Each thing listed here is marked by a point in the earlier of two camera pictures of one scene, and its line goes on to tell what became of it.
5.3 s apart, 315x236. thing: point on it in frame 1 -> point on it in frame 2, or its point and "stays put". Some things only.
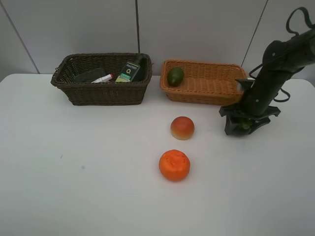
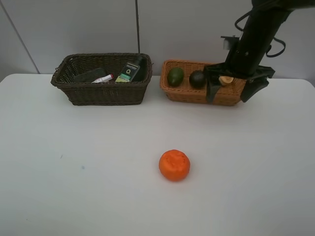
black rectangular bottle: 136,71 stays put
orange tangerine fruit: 174,165 stays put
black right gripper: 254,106 -> 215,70
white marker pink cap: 108,77 stays put
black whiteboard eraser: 89,76 stays put
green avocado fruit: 175,76 stays put
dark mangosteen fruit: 246,124 -> 197,79
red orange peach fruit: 182,128 -> 224,80
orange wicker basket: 204,82 stays put
